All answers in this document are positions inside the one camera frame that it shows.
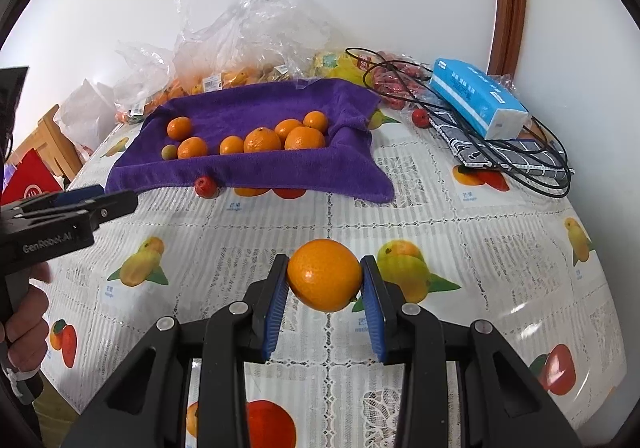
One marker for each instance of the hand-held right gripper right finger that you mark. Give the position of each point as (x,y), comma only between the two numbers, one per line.
(372,313)

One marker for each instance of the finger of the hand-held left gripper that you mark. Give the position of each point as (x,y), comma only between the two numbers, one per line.
(107,210)
(75,195)

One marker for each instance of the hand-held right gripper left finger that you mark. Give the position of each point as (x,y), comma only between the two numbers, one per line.
(275,313)

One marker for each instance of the small orange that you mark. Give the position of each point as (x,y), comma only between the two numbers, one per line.
(179,127)
(316,120)
(287,126)
(231,145)
(324,274)
(192,148)

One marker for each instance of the small green jujube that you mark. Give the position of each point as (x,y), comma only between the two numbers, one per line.
(169,152)

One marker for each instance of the small red jujube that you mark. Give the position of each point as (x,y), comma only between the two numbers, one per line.
(205,187)
(420,118)

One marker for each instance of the person's left hand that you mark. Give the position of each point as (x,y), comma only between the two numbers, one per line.
(30,328)

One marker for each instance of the red box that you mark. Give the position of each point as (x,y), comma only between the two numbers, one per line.
(32,180)

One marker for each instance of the wooden chair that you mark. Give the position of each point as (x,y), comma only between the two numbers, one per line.
(47,137)

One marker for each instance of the white plastic bag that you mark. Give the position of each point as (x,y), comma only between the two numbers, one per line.
(87,112)

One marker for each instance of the fruit print tablecloth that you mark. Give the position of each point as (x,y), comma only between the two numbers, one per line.
(475,238)

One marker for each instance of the small clear plastic bag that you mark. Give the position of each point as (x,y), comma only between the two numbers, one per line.
(145,77)

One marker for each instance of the purple towel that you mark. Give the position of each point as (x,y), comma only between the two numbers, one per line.
(310,170)

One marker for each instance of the grey patterned pouch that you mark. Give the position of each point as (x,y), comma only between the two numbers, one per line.
(480,152)

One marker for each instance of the large clear plastic bag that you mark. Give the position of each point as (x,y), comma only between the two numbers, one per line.
(250,37)

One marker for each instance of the bag of red fruit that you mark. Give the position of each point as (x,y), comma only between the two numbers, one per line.
(400,80)

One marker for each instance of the blue tissue pack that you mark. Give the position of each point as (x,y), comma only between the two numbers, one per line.
(475,95)

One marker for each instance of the yellow snack bag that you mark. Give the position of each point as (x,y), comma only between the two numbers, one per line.
(340,67)

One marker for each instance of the wooden door frame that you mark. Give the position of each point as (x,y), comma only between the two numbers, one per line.
(510,2)

